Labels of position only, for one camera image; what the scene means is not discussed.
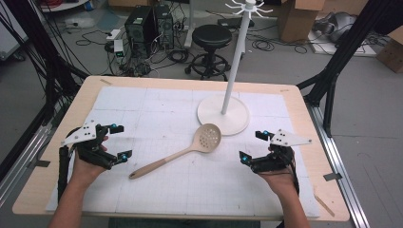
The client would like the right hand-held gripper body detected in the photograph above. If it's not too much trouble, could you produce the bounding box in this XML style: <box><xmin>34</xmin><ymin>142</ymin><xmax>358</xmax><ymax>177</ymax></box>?
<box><xmin>251</xmin><ymin>128</ymin><xmax>313</xmax><ymax>174</ymax></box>

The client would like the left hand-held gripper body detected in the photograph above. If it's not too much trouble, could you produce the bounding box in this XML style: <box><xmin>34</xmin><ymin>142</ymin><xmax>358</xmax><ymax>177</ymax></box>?
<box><xmin>61</xmin><ymin>119</ymin><xmax>118</xmax><ymax>171</ymax></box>

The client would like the beige slotted spoon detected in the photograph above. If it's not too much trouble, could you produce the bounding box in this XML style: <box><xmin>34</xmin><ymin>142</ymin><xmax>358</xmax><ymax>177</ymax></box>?
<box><xmin>128</xmin><ymin>123</ymin><xmax>222</xmax><ymax>181</ymax></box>

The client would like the white hook rack stand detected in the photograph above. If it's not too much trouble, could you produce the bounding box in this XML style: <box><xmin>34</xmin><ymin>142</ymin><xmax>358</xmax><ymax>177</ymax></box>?
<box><xmin>196</xmin><ymin>0</ymin><xmax>275</xmax><ymax>138</ymax></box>

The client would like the person's left hand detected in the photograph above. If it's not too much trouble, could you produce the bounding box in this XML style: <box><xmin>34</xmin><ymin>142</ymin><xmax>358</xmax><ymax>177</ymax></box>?
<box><xmin>69</xmin><ymin>136</ymin><xmax>109</xmax><ymax>190</ymax></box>

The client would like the person's right hand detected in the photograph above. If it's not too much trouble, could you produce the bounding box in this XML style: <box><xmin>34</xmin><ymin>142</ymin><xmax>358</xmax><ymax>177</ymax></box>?
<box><xmin>258</xmin><ymin>143</ymin><xmax>299</xmax><ymax>198</ymax></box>

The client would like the white grid mat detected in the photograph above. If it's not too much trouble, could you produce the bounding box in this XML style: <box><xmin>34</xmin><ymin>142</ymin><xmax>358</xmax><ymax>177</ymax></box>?
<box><xmin>46</xmin><ymin>85</ymin><xmax>321</xmax><ymax>219</ymax></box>

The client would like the white box with green display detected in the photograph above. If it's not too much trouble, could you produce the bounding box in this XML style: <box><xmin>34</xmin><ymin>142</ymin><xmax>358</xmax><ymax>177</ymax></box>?
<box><xmin>112</xmin><ymin>39</ymin><xmax>125</xmax><ymax>64</ymax></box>

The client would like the white power strip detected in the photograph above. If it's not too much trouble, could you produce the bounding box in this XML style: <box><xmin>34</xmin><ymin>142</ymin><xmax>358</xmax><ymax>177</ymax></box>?
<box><xmin>106</xmin><ymin>28</ymin><xmax>122</xmax><ymax>42</ymax></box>

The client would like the large black computer tower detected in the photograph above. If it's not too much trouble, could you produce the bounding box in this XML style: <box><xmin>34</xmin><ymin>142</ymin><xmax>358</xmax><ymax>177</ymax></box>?
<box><xmin>124</xmin><ymin>5</ymin><xmax>157</xmax><ymax>59</ymax></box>

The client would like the black round stool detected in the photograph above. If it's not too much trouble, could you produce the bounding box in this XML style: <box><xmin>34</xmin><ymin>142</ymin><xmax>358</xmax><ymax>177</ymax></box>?
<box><xmin>184</xmin><ymin>24</ymin><xmax>234</xmax><ymax>82</ymax></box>

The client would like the slim black computer tower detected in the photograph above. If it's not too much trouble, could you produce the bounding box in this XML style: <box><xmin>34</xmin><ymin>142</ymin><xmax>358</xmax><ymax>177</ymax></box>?
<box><xmin>153</xmin><ymin>4</ymin><xmax>176</xmax><ymax>50</ymax></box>

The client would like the black power strip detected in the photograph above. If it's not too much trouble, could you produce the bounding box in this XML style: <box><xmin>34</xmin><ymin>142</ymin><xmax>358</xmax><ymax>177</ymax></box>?
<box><xmin>217</xmin><ymin>16</ymin><xmax>255</xmax><ymax>29</ymax></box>

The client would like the tall cardboard box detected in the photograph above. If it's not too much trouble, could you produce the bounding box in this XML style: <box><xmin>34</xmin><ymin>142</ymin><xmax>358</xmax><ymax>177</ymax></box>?
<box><xmin>277</xmin><ymin>0</ymin><xmax>326</xmax><ymax>44</ymax></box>

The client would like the grey device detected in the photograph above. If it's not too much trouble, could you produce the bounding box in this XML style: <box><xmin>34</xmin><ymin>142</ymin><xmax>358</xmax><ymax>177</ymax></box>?
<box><xmin>313</xmin><ymin>11</ymin><xmax>359</xmax><ymax>44</ymax></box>

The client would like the white round table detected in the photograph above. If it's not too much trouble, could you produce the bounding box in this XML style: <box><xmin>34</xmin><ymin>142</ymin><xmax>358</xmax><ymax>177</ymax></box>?
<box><xmin>39</xmin><ymin>0</ymin><xmax>90</xmax><ymax>13</ymax></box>

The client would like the white metal pole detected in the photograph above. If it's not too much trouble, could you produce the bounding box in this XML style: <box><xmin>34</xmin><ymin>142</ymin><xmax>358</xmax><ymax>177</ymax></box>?
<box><xmin>183</xmin><ymin>0</ymin><xmax>197</xmax><ymax>49</ymax></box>

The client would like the low cardboard box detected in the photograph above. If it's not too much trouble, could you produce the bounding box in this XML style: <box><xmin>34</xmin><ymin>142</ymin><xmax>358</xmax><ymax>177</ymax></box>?
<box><xmin>375</xmin><ymin>26</ymin><xmax>403</xmax><ymax>74</ymax></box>

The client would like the black sleeved cable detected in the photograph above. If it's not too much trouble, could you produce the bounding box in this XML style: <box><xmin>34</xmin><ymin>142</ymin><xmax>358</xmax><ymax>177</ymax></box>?
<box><xmin>57</xmin><ymin>144</ymin><xmax>71</xmax><ymax>204</ymax></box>

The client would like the thin black cable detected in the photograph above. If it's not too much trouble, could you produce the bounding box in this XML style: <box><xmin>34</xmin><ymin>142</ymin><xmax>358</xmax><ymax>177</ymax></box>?
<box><xmin>286</xmin><ymin>151</ymin><xmax>301</xmax><ymax>196</ymax></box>

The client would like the aluminium rail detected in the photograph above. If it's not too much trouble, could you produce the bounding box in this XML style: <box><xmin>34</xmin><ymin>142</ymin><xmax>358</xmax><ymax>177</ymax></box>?
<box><xmin>305</xmin><ymin>100</ymin><xmax>372</xmax><ymax>228</ymax></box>
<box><xmin>0</xmin><ymin>98</ymin><xmax>65</xmax><ymax>207</ymax></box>

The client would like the black metal frame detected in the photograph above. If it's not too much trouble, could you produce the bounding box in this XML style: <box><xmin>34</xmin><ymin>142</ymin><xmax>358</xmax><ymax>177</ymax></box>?
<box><xmin>0</xmin><ymin>0</ymin><xmax>90</xmax><ymax>182</ymax></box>
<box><xmin>296</xmin><ymin>0</ymin><xmax>403</xmax><ymax>139</ymax></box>

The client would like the coiled black floor cable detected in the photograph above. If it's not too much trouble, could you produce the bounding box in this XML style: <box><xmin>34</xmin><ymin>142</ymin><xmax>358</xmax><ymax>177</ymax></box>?
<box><xmin>251</xmin><ymin>37</ymin><xmax>276</xmax><ymax>52</ymax></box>

